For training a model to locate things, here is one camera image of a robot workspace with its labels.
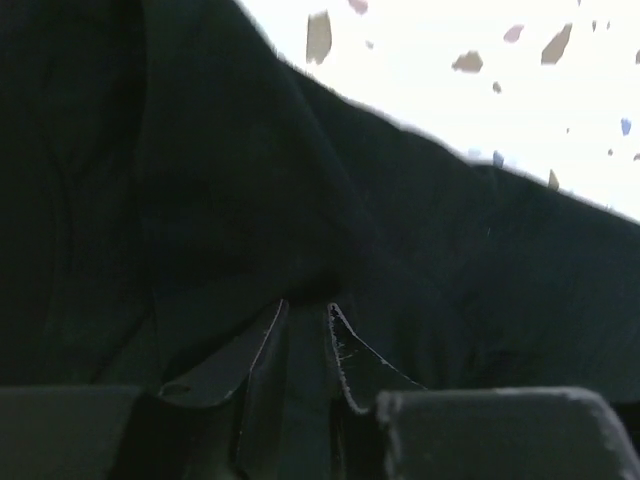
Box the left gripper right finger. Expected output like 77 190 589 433
328 303 639 480

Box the black t-shirt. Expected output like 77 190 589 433
1 1 639 479

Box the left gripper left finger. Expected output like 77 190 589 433
1 300 288 479

